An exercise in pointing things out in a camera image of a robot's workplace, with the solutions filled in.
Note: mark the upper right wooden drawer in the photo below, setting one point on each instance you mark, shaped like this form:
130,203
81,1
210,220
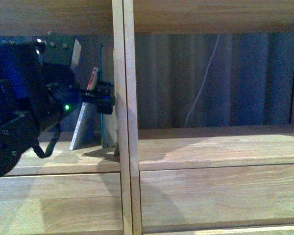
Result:
217,197

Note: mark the left wooden shelf unit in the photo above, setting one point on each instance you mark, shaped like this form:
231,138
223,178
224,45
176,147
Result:
92,22

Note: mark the right wooden shelf unit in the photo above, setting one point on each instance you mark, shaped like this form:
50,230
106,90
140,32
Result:
198,148

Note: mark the wooden drawer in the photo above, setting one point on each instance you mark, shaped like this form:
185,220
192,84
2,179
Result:
74,204
217,197

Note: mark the wooden shelf unit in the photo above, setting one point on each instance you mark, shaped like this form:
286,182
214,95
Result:
92,22
198,148

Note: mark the upper left wooden drawer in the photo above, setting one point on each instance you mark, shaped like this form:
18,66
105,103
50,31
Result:
74,204

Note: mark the teal illustrated book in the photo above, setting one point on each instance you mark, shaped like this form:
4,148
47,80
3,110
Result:
108,120

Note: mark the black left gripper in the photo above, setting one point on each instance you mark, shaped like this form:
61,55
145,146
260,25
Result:
37,90

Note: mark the book with yellow edge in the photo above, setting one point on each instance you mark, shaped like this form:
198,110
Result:
84,114

